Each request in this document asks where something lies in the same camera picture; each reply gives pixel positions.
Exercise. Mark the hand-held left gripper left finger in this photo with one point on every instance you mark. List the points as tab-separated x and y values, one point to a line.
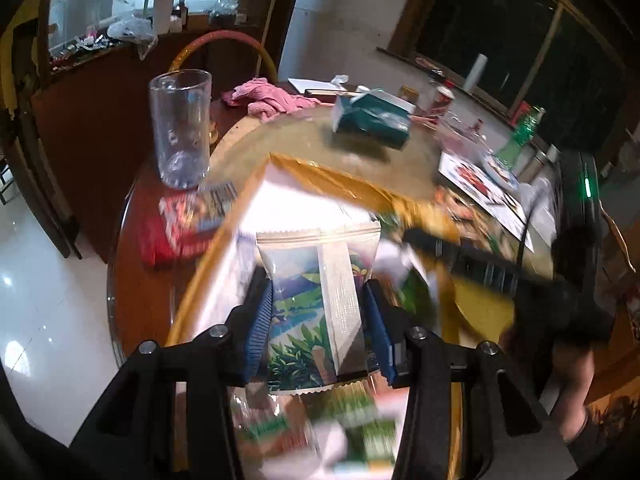
260	330

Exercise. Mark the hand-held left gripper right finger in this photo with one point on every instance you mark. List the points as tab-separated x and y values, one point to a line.
380	330

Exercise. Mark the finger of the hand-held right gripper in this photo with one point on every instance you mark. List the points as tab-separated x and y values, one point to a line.
475	260

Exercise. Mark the landscape print snack packet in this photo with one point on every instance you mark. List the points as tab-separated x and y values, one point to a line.
310	310

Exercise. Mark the gold cardboard box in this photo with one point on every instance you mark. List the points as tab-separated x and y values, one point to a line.
300	200

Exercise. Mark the person's right forearm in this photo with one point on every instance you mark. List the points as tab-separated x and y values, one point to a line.
572	390

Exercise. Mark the printed menu card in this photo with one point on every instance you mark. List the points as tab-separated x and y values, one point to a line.
475	180

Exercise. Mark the green white snack packet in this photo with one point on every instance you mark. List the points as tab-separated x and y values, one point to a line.
365	435

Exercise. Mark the green plastic bottle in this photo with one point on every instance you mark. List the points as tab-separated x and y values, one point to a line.
520	135

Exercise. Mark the red snack packet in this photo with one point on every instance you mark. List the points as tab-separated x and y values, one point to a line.
170	230

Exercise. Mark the red can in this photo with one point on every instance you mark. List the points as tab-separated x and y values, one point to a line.
441	99

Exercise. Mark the teal tissue box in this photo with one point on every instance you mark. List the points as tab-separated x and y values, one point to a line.
372	120

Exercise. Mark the white paper roll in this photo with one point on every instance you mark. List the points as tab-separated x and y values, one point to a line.
475	72

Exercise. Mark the clear glass cup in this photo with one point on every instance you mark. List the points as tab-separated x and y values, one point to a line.
181	130

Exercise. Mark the pink cloth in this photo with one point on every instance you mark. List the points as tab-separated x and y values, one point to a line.
265	97

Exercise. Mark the white flat book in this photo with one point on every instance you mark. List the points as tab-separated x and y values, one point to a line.
320	86

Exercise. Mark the wooden sideboard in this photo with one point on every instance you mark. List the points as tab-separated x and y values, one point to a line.
100	110

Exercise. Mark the red yellow hoop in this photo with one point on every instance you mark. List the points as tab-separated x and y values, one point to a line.
225	36

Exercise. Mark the white jug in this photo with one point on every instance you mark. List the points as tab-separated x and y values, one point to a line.
164	9

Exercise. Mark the dark window with wooden frame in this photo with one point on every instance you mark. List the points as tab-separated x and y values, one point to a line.
500	30

